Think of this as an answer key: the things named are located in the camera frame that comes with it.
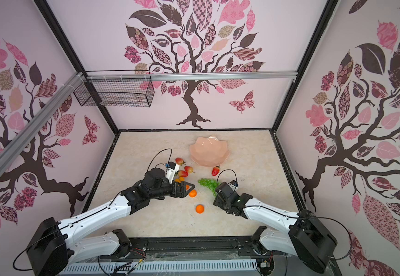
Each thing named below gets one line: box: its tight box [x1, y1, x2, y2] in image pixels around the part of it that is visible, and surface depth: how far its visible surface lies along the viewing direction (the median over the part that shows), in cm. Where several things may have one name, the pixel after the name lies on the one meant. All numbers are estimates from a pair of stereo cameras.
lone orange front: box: [195, 204, 205, 214], surface depth 85 cm
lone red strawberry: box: [211, 165, 221, 177], surface depth 99 cm
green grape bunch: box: [197, 178, 221, 198], surface depth 93 cm
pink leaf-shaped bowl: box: [189, 135, 230, 168], surface depth 109 cm
